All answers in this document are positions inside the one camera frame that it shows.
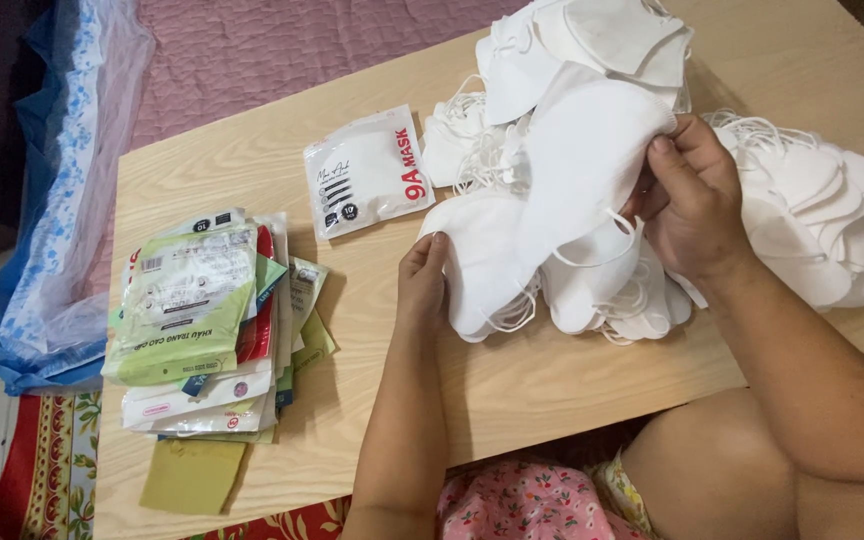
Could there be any person's right hand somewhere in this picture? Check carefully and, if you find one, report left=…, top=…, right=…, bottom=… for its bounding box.
left=621, top=112, right=756, bottom=283

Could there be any white mask packet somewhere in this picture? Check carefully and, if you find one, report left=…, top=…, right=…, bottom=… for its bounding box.
left=303, top=103, right=437, bottom=243

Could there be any stack of mask packets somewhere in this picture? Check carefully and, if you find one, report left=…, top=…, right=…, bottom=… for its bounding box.
left=100, top=208, right=337, bottom=445

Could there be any pink quilted blanket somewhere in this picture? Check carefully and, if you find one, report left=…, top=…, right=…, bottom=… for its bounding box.
left=90, top=0, right=532, bottom=295

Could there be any person's left hand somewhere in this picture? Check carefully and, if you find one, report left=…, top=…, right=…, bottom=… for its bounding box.
left=396, top=231, right=452, bottom=333

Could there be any blue and clear plastic bag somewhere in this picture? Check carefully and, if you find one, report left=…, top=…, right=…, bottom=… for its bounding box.
left=0, top=0, right=157, bottom=397

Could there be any olive paper sheet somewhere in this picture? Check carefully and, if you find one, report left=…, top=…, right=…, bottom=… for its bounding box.
left=139, top=438, right=250, bottom=517

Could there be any red floral mat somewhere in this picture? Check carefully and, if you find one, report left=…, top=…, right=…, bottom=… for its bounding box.
left=0, top=390, right=352, bottom=540

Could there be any pile of white masks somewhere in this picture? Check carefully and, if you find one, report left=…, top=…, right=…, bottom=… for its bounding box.
left=417, top=0, right=864, bottom=348

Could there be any large white face mask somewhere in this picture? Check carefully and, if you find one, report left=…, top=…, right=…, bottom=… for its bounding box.
left=514, top=63, right=679, bottom=268

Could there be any person's pink floral clothing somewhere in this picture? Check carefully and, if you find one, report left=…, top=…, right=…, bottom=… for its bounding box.
left=438, top=450, right=660, bottom=540

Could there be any person's leg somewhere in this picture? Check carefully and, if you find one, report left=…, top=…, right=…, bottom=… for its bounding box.
left=619, top=386, right=864, bottom=540

